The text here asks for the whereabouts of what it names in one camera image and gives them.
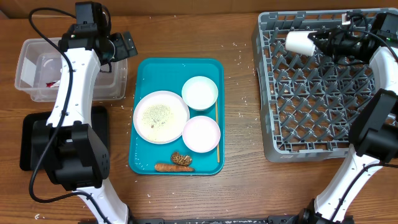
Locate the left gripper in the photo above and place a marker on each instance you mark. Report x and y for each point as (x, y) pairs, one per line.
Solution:
(122, 51)

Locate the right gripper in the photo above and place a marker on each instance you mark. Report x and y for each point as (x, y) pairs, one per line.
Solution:
(333, 42)

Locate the white cup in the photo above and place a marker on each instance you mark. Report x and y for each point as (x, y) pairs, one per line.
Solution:
(298, 42)

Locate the red snack wrapper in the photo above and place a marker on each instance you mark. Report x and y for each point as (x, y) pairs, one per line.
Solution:
(53, 84)

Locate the pale green bowl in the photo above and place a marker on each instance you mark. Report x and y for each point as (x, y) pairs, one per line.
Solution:
(200, 93)

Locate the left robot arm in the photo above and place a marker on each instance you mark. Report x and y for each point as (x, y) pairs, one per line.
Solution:
(69, 150)

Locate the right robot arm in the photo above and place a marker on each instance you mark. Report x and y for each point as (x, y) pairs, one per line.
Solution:
(372, 142)

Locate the grey dishwasher rack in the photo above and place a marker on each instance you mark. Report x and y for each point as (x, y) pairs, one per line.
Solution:
(308, 103)

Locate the teal plastic tray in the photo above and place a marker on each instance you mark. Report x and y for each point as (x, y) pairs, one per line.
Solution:
(169, 74)

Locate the black plastic tray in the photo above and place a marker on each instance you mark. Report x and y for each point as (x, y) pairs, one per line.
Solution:
(29, 159)

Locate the clear plastic bin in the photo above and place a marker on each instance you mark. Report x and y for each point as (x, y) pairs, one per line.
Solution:
(40, 64)

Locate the large white plate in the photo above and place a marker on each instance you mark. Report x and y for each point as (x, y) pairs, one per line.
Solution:
(159, 118)

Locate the wooden chopstick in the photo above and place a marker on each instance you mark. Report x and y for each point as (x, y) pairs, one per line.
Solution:
(218, 132)

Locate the small pink plate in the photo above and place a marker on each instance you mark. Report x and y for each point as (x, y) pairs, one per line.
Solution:
(199, 134)

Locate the orange carrot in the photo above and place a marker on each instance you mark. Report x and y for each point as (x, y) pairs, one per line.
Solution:
(160, 167)

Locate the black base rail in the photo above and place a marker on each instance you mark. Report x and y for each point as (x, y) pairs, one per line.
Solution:
(278, 219)

